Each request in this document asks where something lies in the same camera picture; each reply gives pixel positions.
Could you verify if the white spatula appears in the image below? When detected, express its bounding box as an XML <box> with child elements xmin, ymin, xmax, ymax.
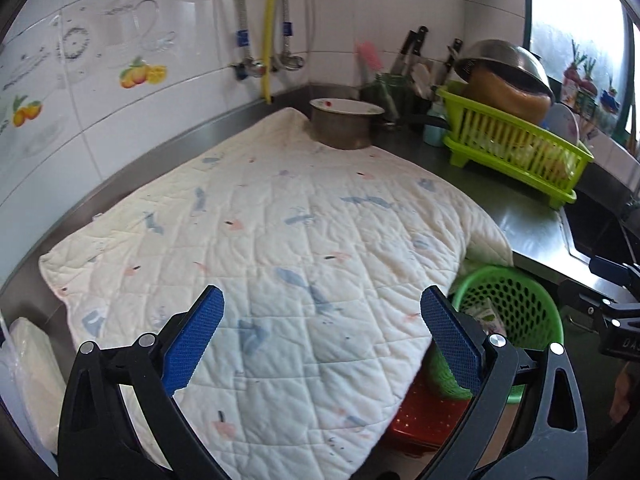
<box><xmin>412</xmin><ymin>62</ymin><xmax>436</xmax><ymax>99</ymax></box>

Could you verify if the white quilted mat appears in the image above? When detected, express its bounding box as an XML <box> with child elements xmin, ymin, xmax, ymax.
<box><xmin>39</xmin><ymin>106</ymin><xmax>515</xmax><ymax>478</ymax></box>

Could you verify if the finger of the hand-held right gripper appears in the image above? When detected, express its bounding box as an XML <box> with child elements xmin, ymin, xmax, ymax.
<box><xmin>589</xmin><ymin>255</ymin><xmax>640</xmax><ymax>287</ymax></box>
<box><xmin>557</xmin><ymin>279</ymin><xmax>640</xmax><ymax>320</ymax></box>

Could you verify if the window sill plant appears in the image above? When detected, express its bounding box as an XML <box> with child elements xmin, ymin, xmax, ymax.
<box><xmin>562</xmin><ymin>40</ymin><xmax>599</xmax><ymax>102</ymax></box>

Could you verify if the metal bowl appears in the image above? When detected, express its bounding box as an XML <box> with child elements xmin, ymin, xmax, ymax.
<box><xmin>455</xmin><ymin>40</ymin><xmax>556</xmax><ymax>106</ymax></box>

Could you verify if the red plastic basket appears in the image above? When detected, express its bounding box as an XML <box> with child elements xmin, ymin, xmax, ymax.
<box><xmin>382</xmin><ymin>375</ymin><xmax>476</xmax><ymax>453</ymax></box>

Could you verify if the teal bottle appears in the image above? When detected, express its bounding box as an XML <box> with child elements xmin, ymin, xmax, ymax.
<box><xmin>424</xmin><ymin>102</ymin><xmax>449</xmax><ymax>148</ymax></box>

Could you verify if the white green packet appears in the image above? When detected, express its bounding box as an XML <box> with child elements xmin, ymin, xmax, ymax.
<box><xmin>465</xmin><ymin>297</ymin><xmax>508</xmax><ymax>336</ymax></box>

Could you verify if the yellow gas hose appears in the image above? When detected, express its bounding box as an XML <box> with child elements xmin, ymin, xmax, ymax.
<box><xmin>262</xmin><ymin>0</ymin><xmax>287</xmax><ymax>104</ymax></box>

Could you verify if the pink bottle brush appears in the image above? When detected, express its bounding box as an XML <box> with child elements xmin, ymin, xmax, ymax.
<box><xmin>356</xmin><ymin>42</ymin><xmax>386</xmax><ymax>79</ymax></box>

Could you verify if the green dish rack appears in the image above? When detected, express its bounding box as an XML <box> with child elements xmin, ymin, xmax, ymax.
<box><xmin>437</xmin><ymin>81</ymin><xmax>596</xmax><ymax>210</ymax></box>

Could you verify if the white plate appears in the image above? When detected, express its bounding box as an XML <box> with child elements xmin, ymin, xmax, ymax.
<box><xmin>310</xmin><ymin>97</ymin><xmax>385</xmax><ymax>117</ymax></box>

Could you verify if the green plastic basket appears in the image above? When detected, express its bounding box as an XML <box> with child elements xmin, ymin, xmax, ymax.
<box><xmin>427</xmin><ymin>265</ymin><xmax>565</xmax><ymax>406</ymax></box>

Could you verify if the metal water valve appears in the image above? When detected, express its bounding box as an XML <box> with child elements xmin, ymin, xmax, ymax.
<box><xmin>231</xmin><ymin>58</ymin><xmax>268</xmax><ymax>81</ymax></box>
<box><xmin>272</xmin><ymin>52</ymin><xmax>305</xmax><ymax>72</ymax></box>

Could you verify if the white plastic bag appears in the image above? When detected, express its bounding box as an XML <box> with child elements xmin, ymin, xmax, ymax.
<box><xmin>0</xmin><ymin>316</ymin><xmax>69</xmax><ymax>461</ymax></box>

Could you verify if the steel sink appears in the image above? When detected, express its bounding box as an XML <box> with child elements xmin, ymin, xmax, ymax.
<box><xmin>559</xmin><ymin>180</ymin><xmax>640</xmax><ymax>266</ymax></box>

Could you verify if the braided metal hose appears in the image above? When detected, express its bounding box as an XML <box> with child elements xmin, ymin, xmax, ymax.
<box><xmin>234</xmin><ymin>0</ymin><xmax>252</xmax><ymax>62</ymax></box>
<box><xmin>279</xmin><ymin>0</ymin><xmax>294</xmax><ymax>58</ymax></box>

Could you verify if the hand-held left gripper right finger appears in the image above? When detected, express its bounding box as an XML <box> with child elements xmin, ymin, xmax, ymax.
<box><xmin>420</xmin><ymin>285</ymin><xmax>592</xmax><ymax>480</ymax></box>

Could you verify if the brown clay pot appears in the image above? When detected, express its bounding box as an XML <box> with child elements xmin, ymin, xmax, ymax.
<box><xmin>462</xmin><ymin>67</ymin><xmax>551</xmax><ymax>126</ymax></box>

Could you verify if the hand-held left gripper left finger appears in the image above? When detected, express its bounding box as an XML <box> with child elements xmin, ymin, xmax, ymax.
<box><xmin>57</xmin><ymin>285</ymin><xmax>236</xmax><ymax>480</ymax></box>

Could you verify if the green utensil jar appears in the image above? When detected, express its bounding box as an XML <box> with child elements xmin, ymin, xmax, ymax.
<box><xmin>370</xmin><ymin>74</ymin><xmax>416</xmax><ymax>122</ymax></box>

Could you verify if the metal pot with black handle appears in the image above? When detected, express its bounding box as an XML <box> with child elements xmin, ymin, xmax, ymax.
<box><xmin>310</xmin><ymin>97</ymin><xmax>451</xmax><ymax>152</ymax></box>

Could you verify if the pale plate in rack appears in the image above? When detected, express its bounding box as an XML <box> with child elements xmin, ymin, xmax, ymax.
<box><xmin>542</xmin><ymin>102</ymin><xmax>581</xmax><ymax>146</ymax></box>

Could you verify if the orange fruit wall sticker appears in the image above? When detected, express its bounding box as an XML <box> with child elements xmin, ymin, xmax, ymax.
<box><xmin>12</xmin><ymin>95</ymin><xmax>43</xmax><ymax>127</ymax></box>

